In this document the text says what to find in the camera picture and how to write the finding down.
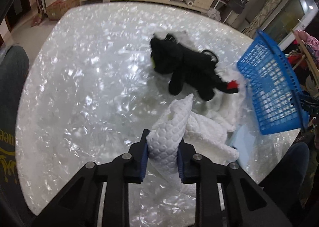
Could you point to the black plush dragon toy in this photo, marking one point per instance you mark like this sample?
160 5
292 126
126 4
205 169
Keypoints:
186 66

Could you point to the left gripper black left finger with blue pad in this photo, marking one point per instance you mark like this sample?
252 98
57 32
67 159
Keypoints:
98 188

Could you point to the wooden clothes rack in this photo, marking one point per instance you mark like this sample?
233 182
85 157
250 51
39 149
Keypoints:
307 57

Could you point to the person in grey shirt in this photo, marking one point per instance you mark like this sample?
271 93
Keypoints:
14 70

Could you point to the white fluffy towel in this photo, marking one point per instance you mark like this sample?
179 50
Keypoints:
210 126

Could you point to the white quilted cloth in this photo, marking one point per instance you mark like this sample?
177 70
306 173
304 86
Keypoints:
165 137

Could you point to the light blue grey cloth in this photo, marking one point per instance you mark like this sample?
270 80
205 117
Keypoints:
243 141

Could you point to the blue plastic basket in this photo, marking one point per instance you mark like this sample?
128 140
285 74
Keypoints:
275 87

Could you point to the white paper roll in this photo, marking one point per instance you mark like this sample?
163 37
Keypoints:
189 2

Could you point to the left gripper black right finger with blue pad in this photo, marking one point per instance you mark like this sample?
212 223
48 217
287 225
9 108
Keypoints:
225 194

